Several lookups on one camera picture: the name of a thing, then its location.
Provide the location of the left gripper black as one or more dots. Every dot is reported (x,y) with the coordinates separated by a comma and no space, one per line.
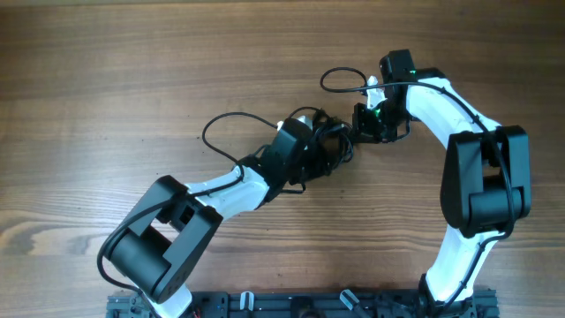
(323,165)

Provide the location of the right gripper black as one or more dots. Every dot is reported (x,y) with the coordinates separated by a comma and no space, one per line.
(363,132)

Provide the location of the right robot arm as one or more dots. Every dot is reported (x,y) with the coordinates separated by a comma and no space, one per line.
(486,180)

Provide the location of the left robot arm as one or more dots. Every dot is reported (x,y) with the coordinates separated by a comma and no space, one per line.
(163,237)

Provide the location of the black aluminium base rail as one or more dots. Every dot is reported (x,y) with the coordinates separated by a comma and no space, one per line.
(395,303)

